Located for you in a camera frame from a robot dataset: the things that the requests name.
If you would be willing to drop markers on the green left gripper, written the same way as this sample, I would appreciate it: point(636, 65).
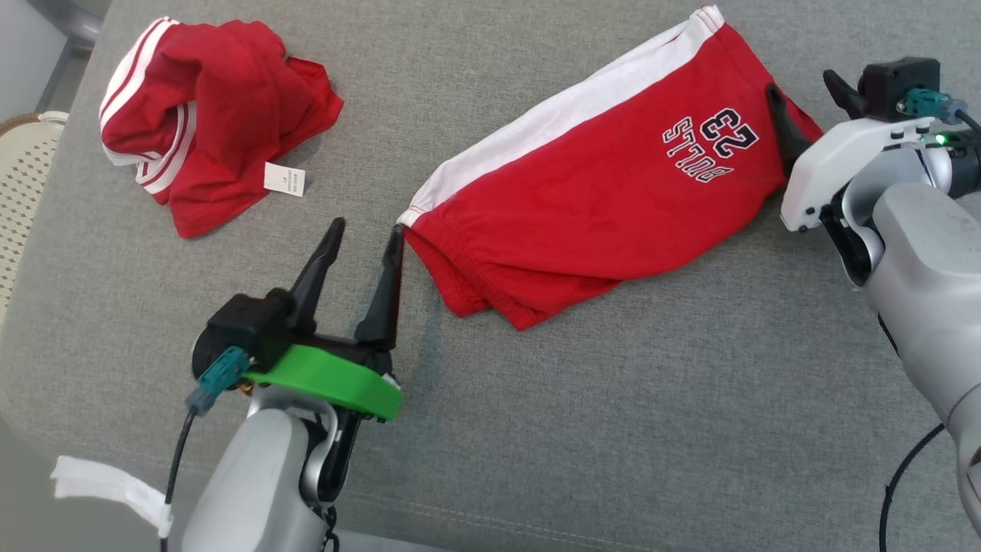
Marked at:
point(337, 379)

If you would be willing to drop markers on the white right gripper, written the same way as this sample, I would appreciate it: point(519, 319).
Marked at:
point(835, 165)

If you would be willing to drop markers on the red jersey with striped trim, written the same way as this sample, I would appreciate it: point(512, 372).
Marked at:
point(230, 100)

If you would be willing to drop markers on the red shorts with white panel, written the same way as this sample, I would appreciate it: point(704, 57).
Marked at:
point(575, 207)

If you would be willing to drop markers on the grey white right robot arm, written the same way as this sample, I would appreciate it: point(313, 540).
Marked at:
point(935, 253)

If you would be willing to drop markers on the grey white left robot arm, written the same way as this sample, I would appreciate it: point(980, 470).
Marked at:
point(245, 475)

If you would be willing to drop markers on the cream woven laundry basket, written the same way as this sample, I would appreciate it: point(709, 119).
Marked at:
point(23, 192)

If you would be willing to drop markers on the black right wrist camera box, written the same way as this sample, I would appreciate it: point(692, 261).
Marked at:
point(897, 80)

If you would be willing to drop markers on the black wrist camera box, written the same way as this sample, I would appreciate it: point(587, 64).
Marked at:
point(237, 330)
point(897, 80)

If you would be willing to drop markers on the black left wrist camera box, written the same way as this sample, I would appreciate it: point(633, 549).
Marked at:
point(237, 330)

